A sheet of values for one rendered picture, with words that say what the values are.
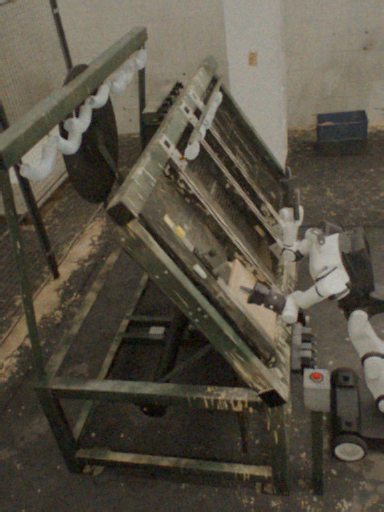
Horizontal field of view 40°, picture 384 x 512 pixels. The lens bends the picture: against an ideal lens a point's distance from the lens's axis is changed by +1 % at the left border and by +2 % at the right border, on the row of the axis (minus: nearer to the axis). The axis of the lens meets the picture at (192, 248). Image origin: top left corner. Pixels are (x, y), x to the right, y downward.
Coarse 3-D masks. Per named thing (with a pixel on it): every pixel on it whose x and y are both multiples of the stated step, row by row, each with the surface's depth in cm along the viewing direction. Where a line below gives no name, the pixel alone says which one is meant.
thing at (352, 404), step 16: (336, 384) 344; (352, 384) 340; (336, 400) 335; (352, 400) 333; (368, 400) 334; (336, 416) 325; (352, 416) 321; (368, 416) 324; (336, 432) 316; (352, 432) 313; (368, 432) 315; (368, 448) 318
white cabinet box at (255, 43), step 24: (240, 0) 559; (264, 0) 554; (240, 24) 573; (264, 24) 567; (240, 48) 587; (264, 48) 581; (240, 72) 601; (264, 72) 595; (240, 96) 616; (264, 96) 610; (264, 120) 626
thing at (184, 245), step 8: (160, 224) 247; (168, 224) 246; (168, 232) 248; (176, 240) 250; (184, 240) 252; (184, 248) 252; (192, 248) 255; (192, 256) 254; (200, 264) 256; (208, 272) 258; (208, 280) 260; (216, 288) 262; (224, 288) 263; (232, 296) 266; (232, 304) 266; (240, 304) 269; (240, 312) 268; (248, 312) 272; (248, 320) 270; (248, 328) 273; (256, 328) 272; (256, 336) 275; (264, 336) 275; (264, 344) 277; (272, 344) 278
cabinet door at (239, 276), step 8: (240, 264) 295; (232, 272) 284; (240, 272) 290; (248, 272) 298; (232, 280) 278; (240, 280) 286; (248, 280) 294; (232, 288) 274; (240, 296) 278; (248, 296) 286; (248, 304) 281; (256, 312) 285; (264, 312) 293; (272, 312) 301; (256, 320) 281; (264, 320) 289; (272, 320) 296; (264, 328) 284; (272, 328) 291; (272, 336) 287
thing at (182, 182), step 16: (192, 144) 264; (176, 160) 266; (176, 176) 272; (192, 192) 276; (208, 208) 280; (208, 224) 285; (224, 224) 288; (224, 240) 289; (240, 256) 293; (256, 272) 297; (272, 288) 302
